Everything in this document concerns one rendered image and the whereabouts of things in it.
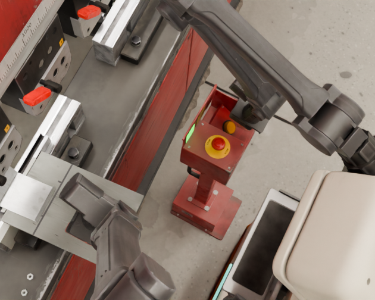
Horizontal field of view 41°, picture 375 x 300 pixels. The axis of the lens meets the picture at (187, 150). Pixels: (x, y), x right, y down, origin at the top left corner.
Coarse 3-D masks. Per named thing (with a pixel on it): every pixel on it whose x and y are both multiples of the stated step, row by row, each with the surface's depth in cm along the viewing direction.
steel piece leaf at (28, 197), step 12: (12, 180) 114; (24, 180) 114; (36, 180) 114; (12, 192) 113; (24, 192) 113; (36, 192) 113; (48, 192) 113; (0, 204) 112; (12, 204) 112; (24, 204) 112; (36, 204) 112; (24, 216) 111; (36, 216) 109
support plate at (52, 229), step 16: (48, 160) 116; (32, 176) 115; (48, 176) 115; (96, 176) 115; (112, 192) 114; (128, 192) 114; (64, 208) 112; (16, 224) 110; (32, 224) 111; (48, 224) 111; (64, 224) 111; (48, 240) 109; (64, 240) 110; (80, 240) 110; (80, 256) 109
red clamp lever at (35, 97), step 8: (40, 80) 95; (48, 80) 94; (40, 88) 91; (48, 88) 93; (56, 88) 94; (24, 96) 88; (32, 96) 88; (40, 96) 89; (48, 96) 92; (32, 104) 87
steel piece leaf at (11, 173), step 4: (8, 168) 112; (12, 168) 113; (8, 172) 112; (12, 172) 113; (16, 172) 114; (8, 176) 112; (12, 176) 114; (8, 180) 113; (8, 184) 113; (0, 188) 111; (4, 188) 112; (0, 192) 111; (4, 192) 112; (0, 196) 111; (0, 200) 112
